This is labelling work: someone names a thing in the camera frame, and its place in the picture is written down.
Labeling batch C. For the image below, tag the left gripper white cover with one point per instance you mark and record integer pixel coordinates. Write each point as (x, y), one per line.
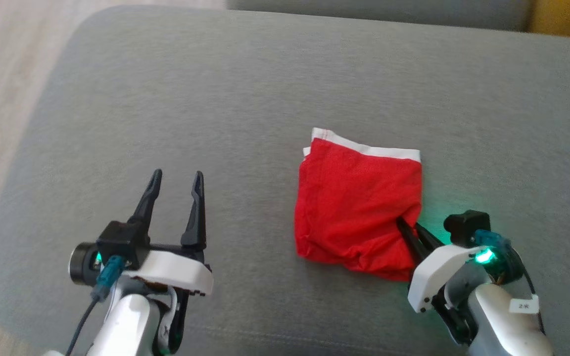
(176, 269)

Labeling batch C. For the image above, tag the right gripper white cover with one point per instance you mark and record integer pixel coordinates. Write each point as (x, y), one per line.
(438, 272)

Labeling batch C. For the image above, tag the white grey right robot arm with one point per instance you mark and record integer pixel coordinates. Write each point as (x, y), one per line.
(498, 321)

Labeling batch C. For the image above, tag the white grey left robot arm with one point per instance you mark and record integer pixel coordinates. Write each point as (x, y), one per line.
(126, 321)

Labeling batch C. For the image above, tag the grey sofa seat cushion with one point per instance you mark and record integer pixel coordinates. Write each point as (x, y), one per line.
(379, 12)

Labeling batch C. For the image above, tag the yellow sofa back cushion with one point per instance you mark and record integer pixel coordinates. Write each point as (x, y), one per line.
(567, 17)

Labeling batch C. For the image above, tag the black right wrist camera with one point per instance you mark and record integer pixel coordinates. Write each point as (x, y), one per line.
(468, 225)

